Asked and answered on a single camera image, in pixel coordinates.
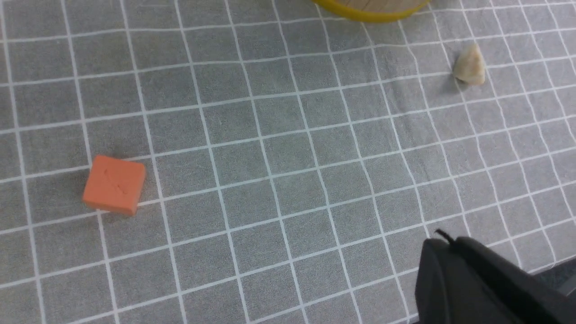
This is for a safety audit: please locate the grey checked tablecloth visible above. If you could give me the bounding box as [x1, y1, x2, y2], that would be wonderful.
[1, 0, 575, 324]

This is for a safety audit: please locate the bamboo steamer tray yellow rim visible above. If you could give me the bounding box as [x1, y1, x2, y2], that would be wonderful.
[314, 0, 430, 24]

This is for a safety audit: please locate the orange cube block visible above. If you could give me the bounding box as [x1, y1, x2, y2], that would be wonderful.
[82, 155, 146, 216]

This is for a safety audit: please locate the cream dumpling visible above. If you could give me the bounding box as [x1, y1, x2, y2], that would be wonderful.
[452, 43, 486, 86]

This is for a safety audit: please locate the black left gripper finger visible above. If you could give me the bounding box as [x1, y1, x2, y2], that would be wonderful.
[415, 229, 576, 324]

